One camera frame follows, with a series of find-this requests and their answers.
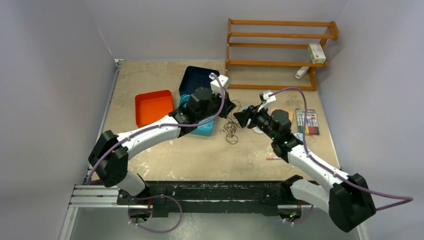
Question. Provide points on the white orange marker pen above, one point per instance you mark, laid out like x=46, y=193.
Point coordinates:
x=273, y=158

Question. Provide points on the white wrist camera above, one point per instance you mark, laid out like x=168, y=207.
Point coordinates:
x=219, y=83
x=267, y=99

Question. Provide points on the coloured marker set pack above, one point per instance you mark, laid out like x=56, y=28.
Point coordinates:
x=307, y=121

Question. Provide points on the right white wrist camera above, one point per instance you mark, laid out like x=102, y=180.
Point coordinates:
x=267, y=99

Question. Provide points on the blue blister pack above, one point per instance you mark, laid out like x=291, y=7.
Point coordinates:
x=254, y=129

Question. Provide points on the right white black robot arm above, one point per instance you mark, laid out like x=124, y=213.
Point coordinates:
x=343, y=196

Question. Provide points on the orange card pack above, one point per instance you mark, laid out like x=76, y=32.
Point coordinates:
x=290, y=113

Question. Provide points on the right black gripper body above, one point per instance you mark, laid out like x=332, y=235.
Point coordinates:
x=259, y=118

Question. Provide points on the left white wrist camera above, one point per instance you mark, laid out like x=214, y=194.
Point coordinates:
x=219, y=83

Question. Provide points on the white cardboard box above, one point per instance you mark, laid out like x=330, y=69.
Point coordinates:
x=316, y=53

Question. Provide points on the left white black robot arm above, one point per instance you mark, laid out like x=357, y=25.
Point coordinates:
x=111, y=153

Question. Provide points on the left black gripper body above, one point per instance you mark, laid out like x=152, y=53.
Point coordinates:
x=223, y=114

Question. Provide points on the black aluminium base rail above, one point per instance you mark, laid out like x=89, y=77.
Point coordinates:
x=163, y=197

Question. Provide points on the white stapler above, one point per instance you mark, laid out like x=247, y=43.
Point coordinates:
x=301, y=72

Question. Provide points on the dark blue plastic tray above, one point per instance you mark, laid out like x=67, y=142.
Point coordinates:
x=195, y=77

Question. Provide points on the orange plastic tray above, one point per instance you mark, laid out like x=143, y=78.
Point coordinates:
x=152, y=106

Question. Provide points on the light blue plastic tray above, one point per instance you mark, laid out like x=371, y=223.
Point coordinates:
x=205, y=130

